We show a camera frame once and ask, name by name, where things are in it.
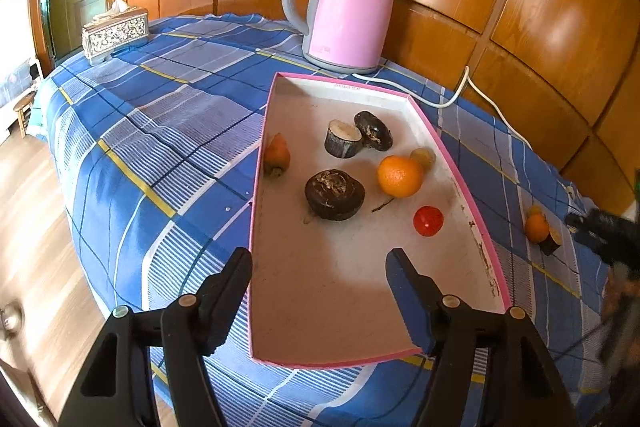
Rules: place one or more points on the red cherry tomato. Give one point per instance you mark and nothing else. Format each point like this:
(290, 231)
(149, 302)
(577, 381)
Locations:
(428, 221)

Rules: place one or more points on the pink rimmed cardboard tray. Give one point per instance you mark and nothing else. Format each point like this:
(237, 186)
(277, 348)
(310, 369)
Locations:
(325, 287)

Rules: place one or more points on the large dark water chestnut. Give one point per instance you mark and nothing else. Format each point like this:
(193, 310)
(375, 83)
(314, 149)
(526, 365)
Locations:
(334, 196)

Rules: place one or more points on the large round orange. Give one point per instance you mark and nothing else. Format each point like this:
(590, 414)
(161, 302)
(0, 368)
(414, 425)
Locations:
(400, 177)

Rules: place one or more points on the shiny round metal object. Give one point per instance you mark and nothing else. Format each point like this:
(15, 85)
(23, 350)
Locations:
(10, 317)

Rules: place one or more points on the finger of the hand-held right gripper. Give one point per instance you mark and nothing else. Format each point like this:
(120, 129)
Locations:
(600, 232)

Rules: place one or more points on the small wooden stool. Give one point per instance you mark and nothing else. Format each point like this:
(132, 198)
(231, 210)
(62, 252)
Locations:
(24, 107)

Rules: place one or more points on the white tissue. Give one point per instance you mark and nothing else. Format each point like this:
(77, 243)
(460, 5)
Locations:
(117, 7)

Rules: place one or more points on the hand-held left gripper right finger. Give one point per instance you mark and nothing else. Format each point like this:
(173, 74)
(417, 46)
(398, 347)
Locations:
(407, 297)

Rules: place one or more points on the small brown twig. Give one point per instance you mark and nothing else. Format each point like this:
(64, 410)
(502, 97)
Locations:
(382, 206)

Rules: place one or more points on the small orange carrot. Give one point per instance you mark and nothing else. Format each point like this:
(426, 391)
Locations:
(276, 154)

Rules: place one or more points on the blue plaid blanket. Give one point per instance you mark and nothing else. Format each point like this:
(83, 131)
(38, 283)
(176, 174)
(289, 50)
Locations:
(150, 147)

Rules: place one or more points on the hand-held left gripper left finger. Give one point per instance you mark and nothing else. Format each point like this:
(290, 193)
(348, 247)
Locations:
(232, 287)

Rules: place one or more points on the silver patterned tissue box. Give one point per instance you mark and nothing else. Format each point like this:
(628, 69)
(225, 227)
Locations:
(115, 38)

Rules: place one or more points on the small mandarin orange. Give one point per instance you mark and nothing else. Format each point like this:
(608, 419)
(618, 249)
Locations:
(536, 227)

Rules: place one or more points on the small dark water chestnut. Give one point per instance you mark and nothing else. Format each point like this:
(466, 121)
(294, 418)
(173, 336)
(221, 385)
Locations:
(374, 131)

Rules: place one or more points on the grey kettle base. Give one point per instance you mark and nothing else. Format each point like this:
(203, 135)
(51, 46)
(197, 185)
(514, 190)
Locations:
(350, 68)

